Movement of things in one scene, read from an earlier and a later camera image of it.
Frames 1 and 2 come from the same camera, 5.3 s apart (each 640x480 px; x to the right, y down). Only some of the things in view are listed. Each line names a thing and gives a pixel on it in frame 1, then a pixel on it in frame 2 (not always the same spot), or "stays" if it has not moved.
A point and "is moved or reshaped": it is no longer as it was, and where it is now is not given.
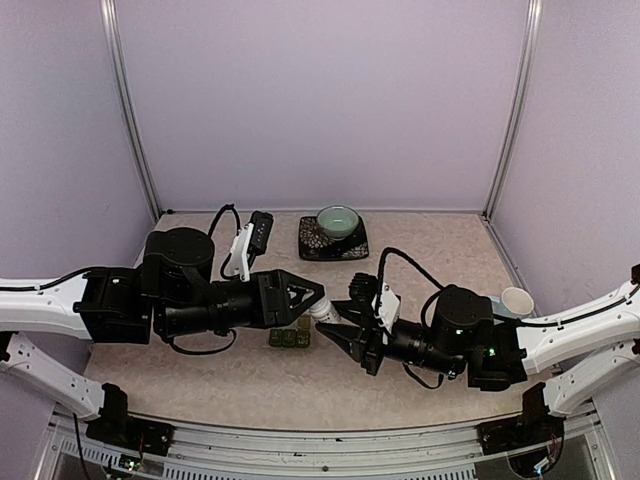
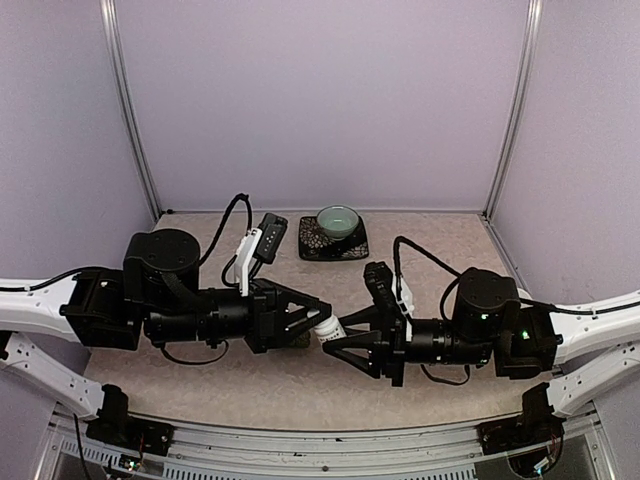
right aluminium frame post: (531, 35) stays
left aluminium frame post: (108, 10) stays
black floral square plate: (315, 245) stays
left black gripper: (281, 282) -> (268, 329)
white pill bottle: (323, 311) is moved or reshaped
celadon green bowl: (337, 221) stays
